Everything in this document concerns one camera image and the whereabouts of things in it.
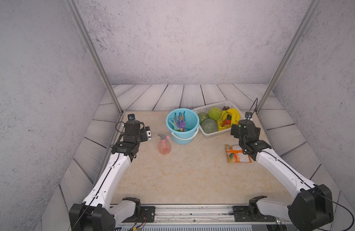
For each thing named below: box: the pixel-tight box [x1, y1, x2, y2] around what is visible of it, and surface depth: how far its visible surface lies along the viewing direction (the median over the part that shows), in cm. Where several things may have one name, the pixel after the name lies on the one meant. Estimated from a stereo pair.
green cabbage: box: [207, 106, 223, 122], surface depth 104 cm
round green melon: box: [201, 118, 219, 134], surface depth 98 cm
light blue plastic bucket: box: [165, 107, 200, 145], surface depth 97 cm
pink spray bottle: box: [157, 133, 172, 155], surface depth 98 cm
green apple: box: [198, 111, 210, 125], surface depth 108 cm
